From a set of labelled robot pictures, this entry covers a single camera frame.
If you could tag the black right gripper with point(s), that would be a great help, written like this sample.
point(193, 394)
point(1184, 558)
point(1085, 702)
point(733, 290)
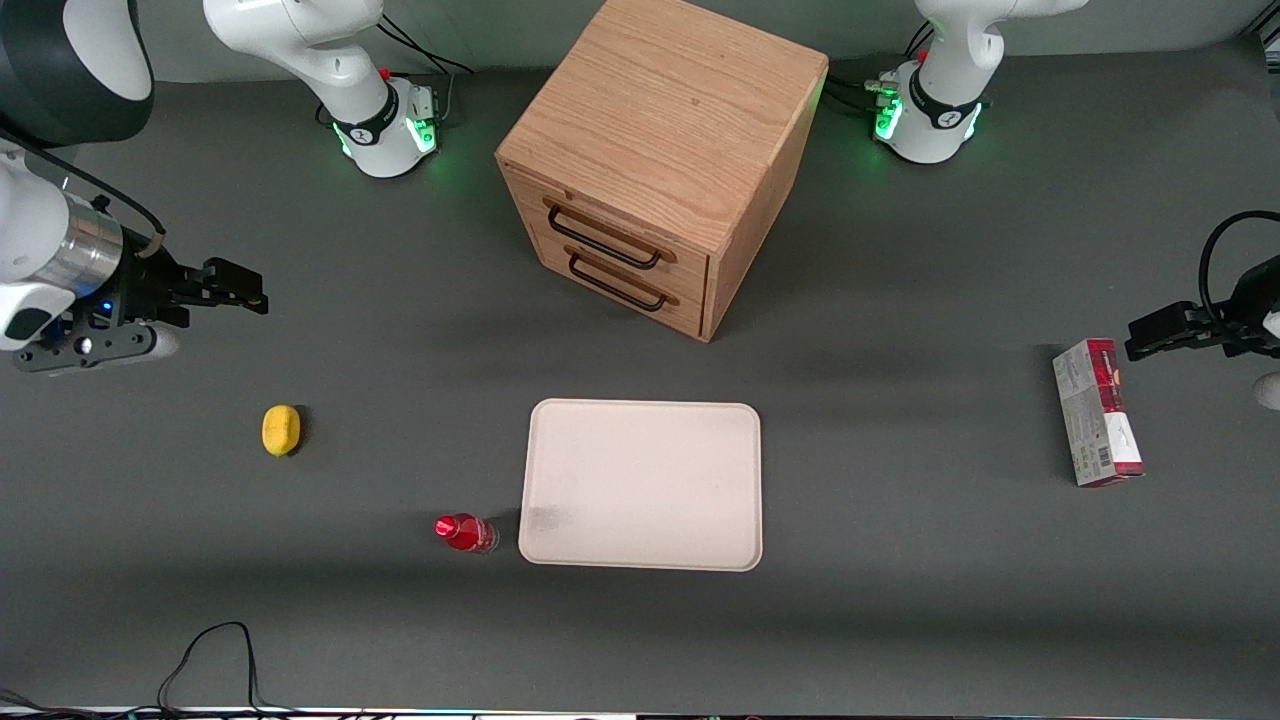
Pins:
point(146, 285)

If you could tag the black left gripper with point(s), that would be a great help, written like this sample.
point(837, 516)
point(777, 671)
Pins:
point(1250, 304)

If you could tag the red coke bottle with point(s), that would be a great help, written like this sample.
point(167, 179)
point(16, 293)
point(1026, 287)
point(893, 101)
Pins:
point(468, 533)

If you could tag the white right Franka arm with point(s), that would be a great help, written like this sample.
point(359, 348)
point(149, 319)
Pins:
point(300, 40)

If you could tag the beige plastic tray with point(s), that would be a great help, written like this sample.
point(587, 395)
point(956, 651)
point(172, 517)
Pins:
point(641, 485)

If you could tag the red grey carton box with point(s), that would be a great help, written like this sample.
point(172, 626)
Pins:
point(1095, 415)

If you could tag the yellow lemon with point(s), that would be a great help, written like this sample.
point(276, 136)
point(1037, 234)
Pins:
point(281, 430)

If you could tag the wooden drawer cabinet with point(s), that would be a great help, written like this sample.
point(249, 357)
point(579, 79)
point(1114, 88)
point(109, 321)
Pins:
point(660, 110)

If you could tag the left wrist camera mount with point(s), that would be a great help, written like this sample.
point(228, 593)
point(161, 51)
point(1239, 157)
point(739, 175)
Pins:
point(1270, 390)

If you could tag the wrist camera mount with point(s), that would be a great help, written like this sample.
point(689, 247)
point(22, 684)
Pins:
point(95, 350)
point(1270, 390)

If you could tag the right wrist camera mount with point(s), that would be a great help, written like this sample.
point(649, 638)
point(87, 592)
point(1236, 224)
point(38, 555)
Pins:
point(95, 350)

